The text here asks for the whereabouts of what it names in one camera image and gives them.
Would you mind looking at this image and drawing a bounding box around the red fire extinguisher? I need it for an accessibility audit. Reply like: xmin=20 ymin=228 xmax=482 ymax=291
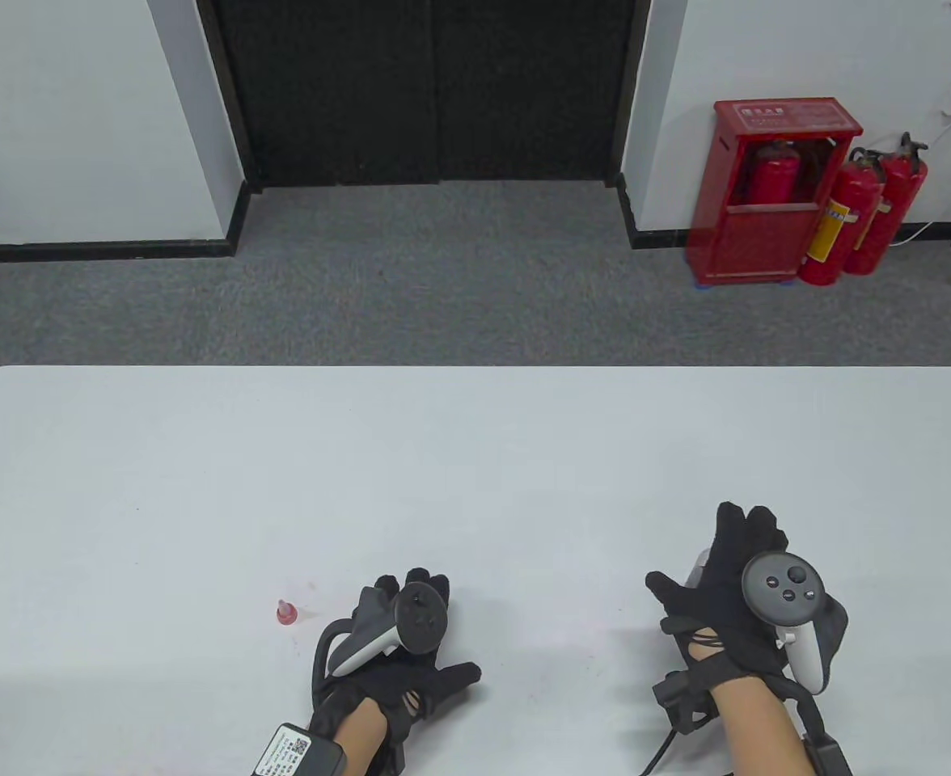
xmin=746 ymin=139 xmax=804 ymax=207
xmin=843 ymin=132 xmax=929 ymax=277

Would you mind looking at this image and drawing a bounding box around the red extinguisher with yellow label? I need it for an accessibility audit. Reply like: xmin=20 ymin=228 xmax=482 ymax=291
xmin=797 ymin=147 xmax=886 ymax=286

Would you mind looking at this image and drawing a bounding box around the black cable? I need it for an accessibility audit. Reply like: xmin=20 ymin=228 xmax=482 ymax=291
xmin=641 ymin=723 xmax=677 ymax=776
xmin=311 ymin=616 xmax=357 ymax=716

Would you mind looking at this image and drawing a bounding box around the person's right hand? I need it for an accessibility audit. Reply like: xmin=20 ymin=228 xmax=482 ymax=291
xmin=645 ymin=501 xmax=792 ymax=694

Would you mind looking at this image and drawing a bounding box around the person's right forearm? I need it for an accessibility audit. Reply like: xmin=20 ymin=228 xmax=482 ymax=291
xmin=718 ymin=667 xmax=816 ymax=776

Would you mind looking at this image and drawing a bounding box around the black double door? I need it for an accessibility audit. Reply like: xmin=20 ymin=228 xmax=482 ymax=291
xmin=197 ymin=0 xmax=653 ymax=191

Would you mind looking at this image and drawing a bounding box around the black box with white label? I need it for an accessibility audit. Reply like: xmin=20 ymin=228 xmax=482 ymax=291
xmin=253 ymin=722 xmax=345 ymax=776

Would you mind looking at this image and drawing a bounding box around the red fire extinguisher cabinet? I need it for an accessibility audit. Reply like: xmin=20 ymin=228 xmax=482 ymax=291
xmin=686 ymin=97 xmax=864 ymax=288

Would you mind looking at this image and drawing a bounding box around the grey and black hand controller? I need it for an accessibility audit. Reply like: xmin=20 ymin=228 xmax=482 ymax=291
xmin=326 ymin=582 xmax=450 ymax=680
xmin=741 ymin=552 xmax=850 ymax=698

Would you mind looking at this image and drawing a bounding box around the person's left hand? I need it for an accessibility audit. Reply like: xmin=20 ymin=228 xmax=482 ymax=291
xmin=310 ymin=567 xmax=483 ymax=765

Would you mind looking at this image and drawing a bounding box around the person's left forearm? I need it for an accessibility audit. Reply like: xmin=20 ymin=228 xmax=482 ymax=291
xmin=332 ymin=699 xmax=391 ymax=776

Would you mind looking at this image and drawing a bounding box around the black strap box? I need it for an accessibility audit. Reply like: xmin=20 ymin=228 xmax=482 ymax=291
xmin=783 ymin=677 xmax=855 ymax=776

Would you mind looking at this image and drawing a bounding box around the white cable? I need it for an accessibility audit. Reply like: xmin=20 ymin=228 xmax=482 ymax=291
xmin=888 ymin=81 xmax=951 ymax=245

